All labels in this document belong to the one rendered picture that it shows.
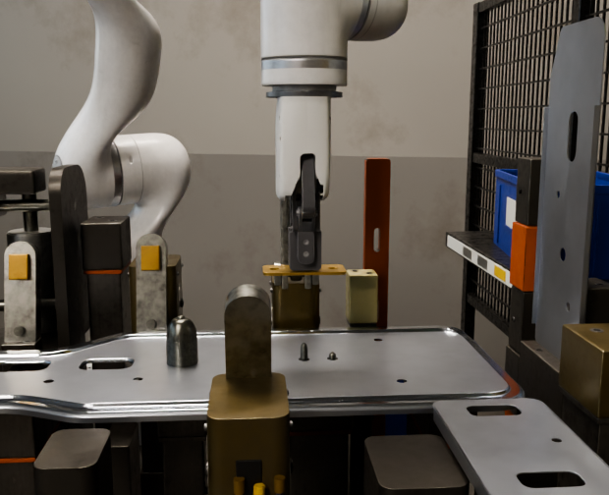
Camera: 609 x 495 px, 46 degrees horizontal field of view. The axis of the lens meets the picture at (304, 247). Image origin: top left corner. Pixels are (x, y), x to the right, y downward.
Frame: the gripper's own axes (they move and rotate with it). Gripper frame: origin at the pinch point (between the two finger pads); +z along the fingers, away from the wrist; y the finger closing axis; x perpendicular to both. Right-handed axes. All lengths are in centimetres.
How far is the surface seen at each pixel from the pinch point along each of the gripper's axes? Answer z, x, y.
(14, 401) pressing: 12.1, -26.9, 8.8
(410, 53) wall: -36, 55, -208
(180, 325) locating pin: 7.6, -12.7, 1.2
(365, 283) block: 6.4, 8.1, -10.7
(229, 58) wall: -36, -14, -234
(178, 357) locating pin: 10.7, -12.9, 1.7
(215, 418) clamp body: 7.2, -7.9, 25.0
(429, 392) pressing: 11.8, 10.8, 10.2
